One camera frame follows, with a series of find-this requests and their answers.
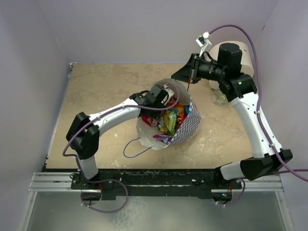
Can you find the purple Skittles packet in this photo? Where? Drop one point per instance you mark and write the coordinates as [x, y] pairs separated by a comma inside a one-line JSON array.
[[165, 138]]

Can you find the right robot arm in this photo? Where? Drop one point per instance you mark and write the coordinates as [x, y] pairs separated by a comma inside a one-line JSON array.
[[268, 153]]

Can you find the white cylindrical container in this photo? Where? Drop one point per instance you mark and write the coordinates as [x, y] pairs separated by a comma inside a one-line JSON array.
[[227, 68]]

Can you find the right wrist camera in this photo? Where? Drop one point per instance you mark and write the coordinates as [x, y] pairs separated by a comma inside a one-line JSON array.
[[204, 43]]

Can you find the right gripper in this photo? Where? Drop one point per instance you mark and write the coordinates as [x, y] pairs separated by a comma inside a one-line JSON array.
[[184, 73]]

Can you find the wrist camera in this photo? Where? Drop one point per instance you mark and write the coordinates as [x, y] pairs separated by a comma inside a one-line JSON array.
[[169, 95], [204, 43]]

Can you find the clear plastic lid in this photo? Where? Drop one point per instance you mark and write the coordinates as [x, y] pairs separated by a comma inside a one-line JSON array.
[[219, 98]]

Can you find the red Real crisps bag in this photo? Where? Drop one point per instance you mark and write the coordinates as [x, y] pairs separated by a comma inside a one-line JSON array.
[[152, 122]]

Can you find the green Fox's candy bag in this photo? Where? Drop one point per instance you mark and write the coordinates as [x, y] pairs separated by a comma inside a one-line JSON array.
[[167, 122]]

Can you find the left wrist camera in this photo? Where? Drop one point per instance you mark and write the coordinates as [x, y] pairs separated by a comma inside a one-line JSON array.
[[169, 95]]

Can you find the checkered paper bag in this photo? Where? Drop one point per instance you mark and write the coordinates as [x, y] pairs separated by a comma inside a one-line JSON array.
[[184, 131]]

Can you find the orange snack bag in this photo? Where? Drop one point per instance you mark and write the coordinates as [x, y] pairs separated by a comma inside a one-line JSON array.
[[181, 113]]

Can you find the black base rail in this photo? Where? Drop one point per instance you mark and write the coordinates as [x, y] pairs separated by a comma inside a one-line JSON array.
[[198, 183]]

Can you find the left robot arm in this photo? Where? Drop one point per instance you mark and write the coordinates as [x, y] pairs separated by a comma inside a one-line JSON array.
[[85, 131]]

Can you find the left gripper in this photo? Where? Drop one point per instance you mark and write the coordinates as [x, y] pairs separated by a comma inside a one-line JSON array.
[[160, 105]]

